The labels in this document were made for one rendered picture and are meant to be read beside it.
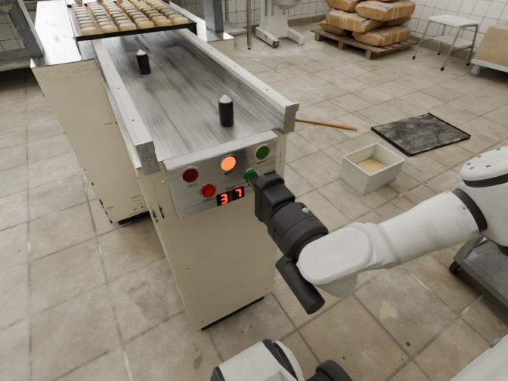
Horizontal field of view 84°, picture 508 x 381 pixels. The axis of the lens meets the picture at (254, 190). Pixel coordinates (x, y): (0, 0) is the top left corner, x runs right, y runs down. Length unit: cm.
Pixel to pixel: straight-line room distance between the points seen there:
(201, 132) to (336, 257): 38
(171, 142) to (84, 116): 69
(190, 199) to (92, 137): 77
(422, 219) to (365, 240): 8
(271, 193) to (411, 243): 24
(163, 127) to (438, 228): 55
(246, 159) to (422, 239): 35
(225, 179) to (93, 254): 111
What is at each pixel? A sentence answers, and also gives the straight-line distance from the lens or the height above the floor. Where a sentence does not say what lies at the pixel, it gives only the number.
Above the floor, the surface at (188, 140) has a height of 84.
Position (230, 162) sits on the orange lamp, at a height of 81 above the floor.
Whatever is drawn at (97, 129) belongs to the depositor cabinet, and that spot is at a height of 59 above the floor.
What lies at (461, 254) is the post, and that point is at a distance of 148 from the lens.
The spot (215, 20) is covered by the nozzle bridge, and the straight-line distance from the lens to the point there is 138.
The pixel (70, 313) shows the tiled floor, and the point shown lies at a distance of 148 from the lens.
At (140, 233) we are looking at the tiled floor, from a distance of 160.
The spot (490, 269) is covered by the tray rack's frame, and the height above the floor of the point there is 15.
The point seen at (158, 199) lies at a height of 75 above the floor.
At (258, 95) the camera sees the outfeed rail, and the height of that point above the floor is 88.
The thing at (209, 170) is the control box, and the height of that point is 81.
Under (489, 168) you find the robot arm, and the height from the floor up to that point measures 96.
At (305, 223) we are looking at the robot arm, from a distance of 48.
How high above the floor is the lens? 116
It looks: 42 degrees down
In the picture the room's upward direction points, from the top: straight up
